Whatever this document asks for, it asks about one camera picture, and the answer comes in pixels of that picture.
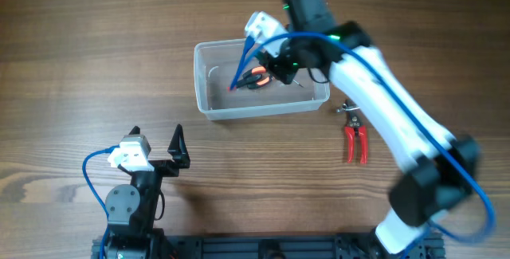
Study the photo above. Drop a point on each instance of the orange black needle-nose pliers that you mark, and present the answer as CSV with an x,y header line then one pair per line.
x,y
255,78

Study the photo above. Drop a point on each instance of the clear plastic container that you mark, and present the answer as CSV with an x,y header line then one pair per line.
x,y
215,64

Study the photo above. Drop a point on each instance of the red handled wire stripper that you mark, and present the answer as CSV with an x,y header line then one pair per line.
x,y
355,129

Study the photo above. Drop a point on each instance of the red black screwdriver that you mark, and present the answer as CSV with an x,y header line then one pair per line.
x,y
232,87

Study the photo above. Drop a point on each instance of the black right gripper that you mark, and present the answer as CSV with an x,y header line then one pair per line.
x,y
272,63

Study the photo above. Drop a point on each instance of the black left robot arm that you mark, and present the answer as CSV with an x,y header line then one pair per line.
x,y
132,208

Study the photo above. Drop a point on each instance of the green handled screwdriver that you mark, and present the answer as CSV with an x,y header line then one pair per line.
x,y
298,83

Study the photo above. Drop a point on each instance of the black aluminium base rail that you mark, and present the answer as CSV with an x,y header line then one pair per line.
x,y
339,246

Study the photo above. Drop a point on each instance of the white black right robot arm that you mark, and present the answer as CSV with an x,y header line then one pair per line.
x,y
438,170

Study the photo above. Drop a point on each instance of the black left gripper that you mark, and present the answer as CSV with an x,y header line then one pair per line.
x,y
181,157

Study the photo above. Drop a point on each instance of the silver combination wrench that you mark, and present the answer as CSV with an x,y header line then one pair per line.
x,y
346,108

